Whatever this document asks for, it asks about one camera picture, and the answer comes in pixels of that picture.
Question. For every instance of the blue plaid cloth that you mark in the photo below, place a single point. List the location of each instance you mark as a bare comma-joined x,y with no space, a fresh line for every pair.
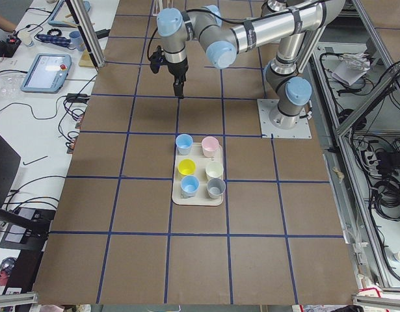
55,40

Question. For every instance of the blue teach pendant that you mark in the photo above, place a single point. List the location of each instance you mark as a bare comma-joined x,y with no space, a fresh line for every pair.
61,16
47,73

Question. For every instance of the pink plastic cup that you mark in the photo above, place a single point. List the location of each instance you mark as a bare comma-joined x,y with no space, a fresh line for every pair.
210,146

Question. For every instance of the near blue teach pendant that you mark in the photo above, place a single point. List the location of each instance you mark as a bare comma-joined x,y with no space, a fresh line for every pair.
47,73

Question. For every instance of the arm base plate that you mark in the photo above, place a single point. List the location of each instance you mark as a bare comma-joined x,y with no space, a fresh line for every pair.
274,124

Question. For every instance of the white paper cup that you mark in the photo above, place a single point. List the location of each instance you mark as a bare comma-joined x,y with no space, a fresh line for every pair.
25,38

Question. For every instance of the blue cup back of tray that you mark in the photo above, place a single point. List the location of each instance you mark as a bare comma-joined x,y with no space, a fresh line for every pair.
184,143

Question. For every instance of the grey plastic cup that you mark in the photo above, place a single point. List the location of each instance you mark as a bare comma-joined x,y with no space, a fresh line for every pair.
216,187

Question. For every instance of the blue cup on desk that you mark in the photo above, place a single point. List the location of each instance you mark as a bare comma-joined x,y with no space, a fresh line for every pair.
76,41

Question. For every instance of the blue cup front of tray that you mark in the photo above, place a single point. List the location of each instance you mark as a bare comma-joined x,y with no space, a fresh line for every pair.
189,186

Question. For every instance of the yellow plastic cup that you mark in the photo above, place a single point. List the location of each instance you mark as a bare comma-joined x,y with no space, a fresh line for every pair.
186,167

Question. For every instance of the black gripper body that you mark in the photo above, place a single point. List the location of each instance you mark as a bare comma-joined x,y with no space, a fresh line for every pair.
178,69

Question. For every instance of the aluminium frame post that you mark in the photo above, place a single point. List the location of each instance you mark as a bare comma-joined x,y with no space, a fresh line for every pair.
85,27

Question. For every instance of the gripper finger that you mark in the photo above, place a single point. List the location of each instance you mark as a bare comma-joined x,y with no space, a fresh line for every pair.
181,82
176,86

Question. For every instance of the blue cup of tray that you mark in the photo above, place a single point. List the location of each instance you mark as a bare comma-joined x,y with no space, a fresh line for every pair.
184,143
189,186

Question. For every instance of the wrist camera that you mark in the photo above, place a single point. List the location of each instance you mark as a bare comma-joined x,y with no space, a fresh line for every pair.
157,59

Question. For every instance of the white wire cup rack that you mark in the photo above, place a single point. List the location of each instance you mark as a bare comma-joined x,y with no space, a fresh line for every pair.
159,5

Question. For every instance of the pale green plastic cup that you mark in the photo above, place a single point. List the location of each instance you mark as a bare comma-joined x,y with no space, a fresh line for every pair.
214,169

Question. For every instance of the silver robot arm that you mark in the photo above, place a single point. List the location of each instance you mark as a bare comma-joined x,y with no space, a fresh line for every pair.
295,24

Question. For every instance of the far blue teach pendant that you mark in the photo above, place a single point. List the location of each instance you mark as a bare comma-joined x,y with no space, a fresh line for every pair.
61,16

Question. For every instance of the black power adapter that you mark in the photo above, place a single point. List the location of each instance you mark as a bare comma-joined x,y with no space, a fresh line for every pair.
102,33

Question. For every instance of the wooden mug tree stand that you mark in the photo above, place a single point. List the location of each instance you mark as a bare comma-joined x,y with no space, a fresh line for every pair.
85,56

